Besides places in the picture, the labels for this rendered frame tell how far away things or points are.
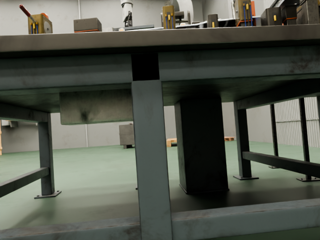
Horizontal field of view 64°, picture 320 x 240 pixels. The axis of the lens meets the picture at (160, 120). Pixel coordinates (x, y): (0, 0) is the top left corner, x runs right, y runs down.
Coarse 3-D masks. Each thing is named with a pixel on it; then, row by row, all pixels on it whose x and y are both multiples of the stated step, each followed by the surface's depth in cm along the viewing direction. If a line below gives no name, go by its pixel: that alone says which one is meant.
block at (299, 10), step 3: (318, 0) 122; (318, 3) 122; (300, 6) 124; (318, 6) 122; (297, 9) 128; (300, 9) 125; (318, 9) 122; (297, 12) 128; (300, 12) 126; (297, 15) 129; (300, 15) 126; (297, 18) 129; (300, 18) 126; (297, 21) 130; (300, 21) 126; (300, 24) 126
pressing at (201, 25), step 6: (234, 18) 130; (252, 18) 132; (258, 18) 133; (192, 24) 134; (198, 24) 133; (204, 24) 136; (222, 24) 138; (228, 24) 138; (252, 24) 141; (258, 24) 141
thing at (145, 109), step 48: (240, 48) 68; (288, 48) 68; (96, 96) 89; (144, 96) 65; (288, 96) 143; (48, 144) 202; (144, 144) 64; (240, 144) 215; (0, 192) 130; (48, 192) 201; (144, 192) 64
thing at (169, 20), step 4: (164, 8) 122; (168, 8) 122; (172, 8) 122; (164, 12) 122; (168, 12) 122; (172, 12) 122; (164, 16) 122; (168, 16) 121; (172, 16) 122; (164, 20) 122; (168, 20) 122; (172, 20) 121; (164, 24) 122; (168, 24) 122; (172, 24) 121; (164, 28) 122; (168, 28) 122; (172, 28) 121
